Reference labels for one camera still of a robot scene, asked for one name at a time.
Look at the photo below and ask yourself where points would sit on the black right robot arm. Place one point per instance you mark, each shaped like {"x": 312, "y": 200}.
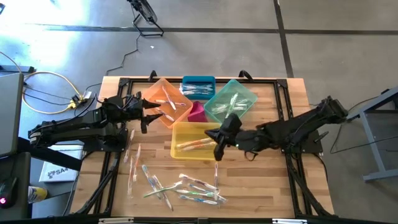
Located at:
{"x": 295, "y": 127}

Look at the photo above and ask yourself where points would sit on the white printed cardboard box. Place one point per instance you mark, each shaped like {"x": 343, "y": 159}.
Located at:
{"x": 59, "y": 174}

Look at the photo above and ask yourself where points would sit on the black table clamp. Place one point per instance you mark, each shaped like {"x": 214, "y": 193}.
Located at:
{"x": 152, "y": 74}
{"x": 245, "y": 74}

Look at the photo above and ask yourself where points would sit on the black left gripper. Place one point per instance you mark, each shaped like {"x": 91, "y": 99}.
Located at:
{"x": 129, "y": 109}

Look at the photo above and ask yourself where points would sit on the dark side desk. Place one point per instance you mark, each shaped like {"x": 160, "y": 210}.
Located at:
{"x": 18, "y": 168}

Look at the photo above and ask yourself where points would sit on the black floor fan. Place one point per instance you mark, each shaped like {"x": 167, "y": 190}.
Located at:
{"x": 144, "y": 11}

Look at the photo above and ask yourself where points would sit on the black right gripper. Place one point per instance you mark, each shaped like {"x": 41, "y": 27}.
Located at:
{"x": 245, "y": 140}

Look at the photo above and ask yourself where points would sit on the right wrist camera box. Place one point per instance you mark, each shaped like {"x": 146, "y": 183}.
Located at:
{"x": 231, "y": 121}

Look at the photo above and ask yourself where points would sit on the black computer mouse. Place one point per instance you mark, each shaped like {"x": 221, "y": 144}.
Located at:
{"x": 7, "y": 193}

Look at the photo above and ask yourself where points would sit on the orange translucent plastic bin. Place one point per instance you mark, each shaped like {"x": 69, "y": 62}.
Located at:
{"x": 149, "y": 93}

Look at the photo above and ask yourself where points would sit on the green translucent plastic bin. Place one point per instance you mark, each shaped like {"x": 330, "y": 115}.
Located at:
{"x": 245, "y": 90}

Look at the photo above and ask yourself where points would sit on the purple toothbrush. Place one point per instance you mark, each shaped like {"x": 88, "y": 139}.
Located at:
{"x": 168, "y": 96}
{"x": 198, "y": 181}

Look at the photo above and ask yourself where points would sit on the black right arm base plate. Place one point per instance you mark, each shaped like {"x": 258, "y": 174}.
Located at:
{"x": 314, "y": 148}

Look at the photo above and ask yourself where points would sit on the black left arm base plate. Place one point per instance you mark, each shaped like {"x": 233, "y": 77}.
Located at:
{"x": 102, "y": 150}

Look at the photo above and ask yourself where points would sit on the silver aluminium extrusion piece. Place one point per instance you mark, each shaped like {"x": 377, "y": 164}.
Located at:
{"x": 116, "y": 220}
{"x": 289, "y": 221}

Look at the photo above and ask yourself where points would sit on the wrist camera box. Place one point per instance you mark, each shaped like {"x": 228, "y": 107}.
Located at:
{"x": 231, "y": 121}
{"x": 138, "y": 109}

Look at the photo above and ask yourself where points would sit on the black diagonal rig beam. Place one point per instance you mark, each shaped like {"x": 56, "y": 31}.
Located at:
{"x": 62, "y": 160}

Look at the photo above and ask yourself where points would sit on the blue toothbrush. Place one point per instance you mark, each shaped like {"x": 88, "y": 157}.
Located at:
{"x": 199, "y": 90}
{"x": 192, "y": 93}
{"x": 151, "y": 182}
{"x": 199, "y": 200}
{"x": 196, "y": 86}
{"x": 222, "y": 198}

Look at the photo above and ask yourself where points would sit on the blue opaque plastic bin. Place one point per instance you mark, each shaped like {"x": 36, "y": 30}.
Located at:
{"x": 199, "y": 79}

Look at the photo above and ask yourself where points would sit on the grey laptop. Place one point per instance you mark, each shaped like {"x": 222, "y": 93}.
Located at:
{"x": 11, "y": 115}

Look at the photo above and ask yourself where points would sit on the yellow can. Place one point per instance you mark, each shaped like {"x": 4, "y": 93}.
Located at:
{"x": 37, "y": 194}

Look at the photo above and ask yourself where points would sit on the yellow translucent plastic bin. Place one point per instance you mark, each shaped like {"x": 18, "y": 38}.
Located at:
{"x": 186, "y": 155}

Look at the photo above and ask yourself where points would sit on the dark flat floor bar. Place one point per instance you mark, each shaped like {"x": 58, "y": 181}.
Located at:
{"x": 15, "y": 69}

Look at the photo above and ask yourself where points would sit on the grey metal stand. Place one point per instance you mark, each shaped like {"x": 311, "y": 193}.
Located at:
{"x": 374, "y": 146}

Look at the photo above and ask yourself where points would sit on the pink plastic bin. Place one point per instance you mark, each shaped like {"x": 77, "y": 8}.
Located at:
{"x": 197, "y": 115}

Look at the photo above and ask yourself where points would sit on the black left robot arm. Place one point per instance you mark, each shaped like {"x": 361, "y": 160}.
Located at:
{"x": 77, "y": 127}

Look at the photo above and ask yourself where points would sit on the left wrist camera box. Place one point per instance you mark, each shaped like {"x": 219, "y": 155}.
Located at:
{"x": 138, "y": 109}

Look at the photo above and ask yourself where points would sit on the black rig crossbar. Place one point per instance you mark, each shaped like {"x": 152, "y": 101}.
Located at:
{"x": 217, "y": 221}

